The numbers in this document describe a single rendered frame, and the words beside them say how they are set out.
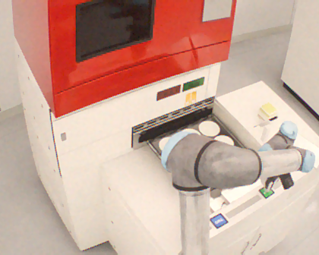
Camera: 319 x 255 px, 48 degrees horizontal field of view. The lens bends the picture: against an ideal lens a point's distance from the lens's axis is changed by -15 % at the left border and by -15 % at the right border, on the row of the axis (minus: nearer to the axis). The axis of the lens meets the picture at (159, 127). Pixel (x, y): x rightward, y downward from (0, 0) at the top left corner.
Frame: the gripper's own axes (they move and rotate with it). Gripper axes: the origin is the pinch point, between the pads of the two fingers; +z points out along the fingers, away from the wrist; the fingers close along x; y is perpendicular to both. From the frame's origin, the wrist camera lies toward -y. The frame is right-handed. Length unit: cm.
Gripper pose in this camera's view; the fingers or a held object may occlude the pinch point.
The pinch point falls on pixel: (268, 190)
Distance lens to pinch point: 165.2
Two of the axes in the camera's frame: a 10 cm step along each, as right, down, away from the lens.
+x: -8.4, 3.3, -4.2
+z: -0.7, 7.1, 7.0
